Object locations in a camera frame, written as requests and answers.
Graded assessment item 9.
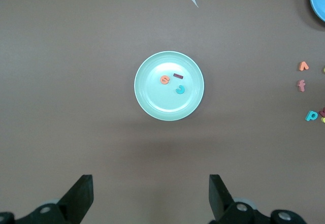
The orange foam letter v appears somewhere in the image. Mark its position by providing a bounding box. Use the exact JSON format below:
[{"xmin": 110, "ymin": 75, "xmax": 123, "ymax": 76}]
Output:
[{"xmin": 297, "ymin": 60, "xmax": 310, "ymax": 72}]

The brown table cover mat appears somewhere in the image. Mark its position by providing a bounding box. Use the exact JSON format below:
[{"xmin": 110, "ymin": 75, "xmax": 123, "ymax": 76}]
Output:
[{"xmin": 0, "ymin": 0, "xmax": 325, "ymax": 224}]

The blue plate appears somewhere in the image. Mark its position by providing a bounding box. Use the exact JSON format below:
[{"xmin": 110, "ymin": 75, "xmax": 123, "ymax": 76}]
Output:
[{"xmin": 309, "ymin": 0, "xmax": 325, "ymax": 22}]

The teal foam letter p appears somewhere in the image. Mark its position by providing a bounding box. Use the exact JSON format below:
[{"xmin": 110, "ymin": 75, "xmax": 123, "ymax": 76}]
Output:
[{"xmin": 305, "ymin": 110, "xmax": 319, "ymax": 122}]

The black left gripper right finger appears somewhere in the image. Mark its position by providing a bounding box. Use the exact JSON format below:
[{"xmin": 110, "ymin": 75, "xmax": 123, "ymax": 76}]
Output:
[{"xmin": 209, "ymin": 174, "xmax": 270, "ymax": 224}]

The light green plate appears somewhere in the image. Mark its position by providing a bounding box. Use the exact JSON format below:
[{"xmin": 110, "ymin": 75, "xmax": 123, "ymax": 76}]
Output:
[{"xmin": 134, "ymin": 50, "xmax": 205, "ymax": 122}]

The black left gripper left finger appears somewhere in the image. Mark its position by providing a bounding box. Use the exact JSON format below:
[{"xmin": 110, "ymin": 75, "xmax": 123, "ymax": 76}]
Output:
[{"xmin": 15, "ymin": 174, "xmax": 94, "ymax": 224}]

